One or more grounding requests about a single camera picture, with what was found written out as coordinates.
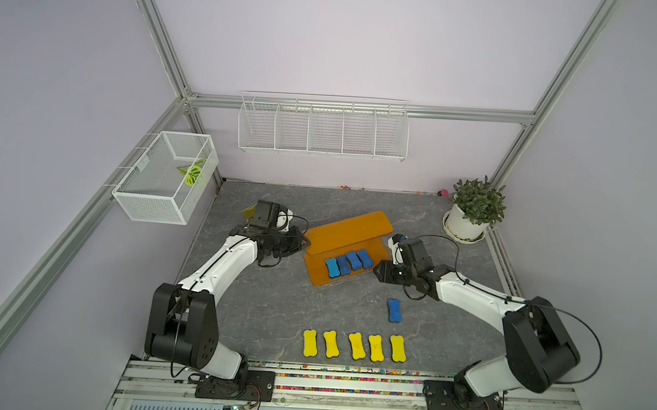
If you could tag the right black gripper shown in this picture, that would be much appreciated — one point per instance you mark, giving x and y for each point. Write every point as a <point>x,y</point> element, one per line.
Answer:
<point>384,271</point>

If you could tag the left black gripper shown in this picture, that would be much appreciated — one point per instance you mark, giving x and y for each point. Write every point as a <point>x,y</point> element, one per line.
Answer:
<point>295,244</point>

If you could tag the blue eraser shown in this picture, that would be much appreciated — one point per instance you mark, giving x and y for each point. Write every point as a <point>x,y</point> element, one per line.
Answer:
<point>394,311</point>
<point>333,268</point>
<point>344,267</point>
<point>365,259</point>
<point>354,261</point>

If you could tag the orange wooden two-tier shelf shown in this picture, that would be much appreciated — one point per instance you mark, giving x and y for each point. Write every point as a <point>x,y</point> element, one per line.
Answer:
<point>339,238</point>

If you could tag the yellow eraser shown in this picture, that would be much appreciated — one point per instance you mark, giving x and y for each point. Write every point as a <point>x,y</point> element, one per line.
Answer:
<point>331,344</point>
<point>357,346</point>
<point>310,348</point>
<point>376,348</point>
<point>398,349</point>

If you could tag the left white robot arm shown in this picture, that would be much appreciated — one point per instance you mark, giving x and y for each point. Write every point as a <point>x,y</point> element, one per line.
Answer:
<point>183,322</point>

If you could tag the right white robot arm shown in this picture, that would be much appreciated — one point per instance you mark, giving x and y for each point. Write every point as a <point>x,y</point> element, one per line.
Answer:
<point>539,350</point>

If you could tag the potted green plant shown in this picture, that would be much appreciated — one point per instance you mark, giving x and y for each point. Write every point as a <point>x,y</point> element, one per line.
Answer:
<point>477,205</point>

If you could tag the green object in basket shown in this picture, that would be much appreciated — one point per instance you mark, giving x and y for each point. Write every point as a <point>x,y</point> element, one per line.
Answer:
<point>192,173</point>

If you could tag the white mesh basket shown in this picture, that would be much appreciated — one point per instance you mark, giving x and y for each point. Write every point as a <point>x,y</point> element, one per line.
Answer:
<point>153,190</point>

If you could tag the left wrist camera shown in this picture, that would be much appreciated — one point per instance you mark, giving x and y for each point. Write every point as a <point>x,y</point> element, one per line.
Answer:
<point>271,216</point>

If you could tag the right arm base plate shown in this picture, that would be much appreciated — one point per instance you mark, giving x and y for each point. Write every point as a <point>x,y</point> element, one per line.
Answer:
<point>448,395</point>

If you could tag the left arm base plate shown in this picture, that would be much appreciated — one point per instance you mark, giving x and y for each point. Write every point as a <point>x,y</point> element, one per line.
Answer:
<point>250,385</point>

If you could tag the white wire wall shelf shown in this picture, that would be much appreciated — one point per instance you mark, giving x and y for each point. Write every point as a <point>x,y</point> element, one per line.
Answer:
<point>321,125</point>

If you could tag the aluminium mounting rail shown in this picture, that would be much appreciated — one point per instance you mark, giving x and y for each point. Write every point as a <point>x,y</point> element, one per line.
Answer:
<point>348,388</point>

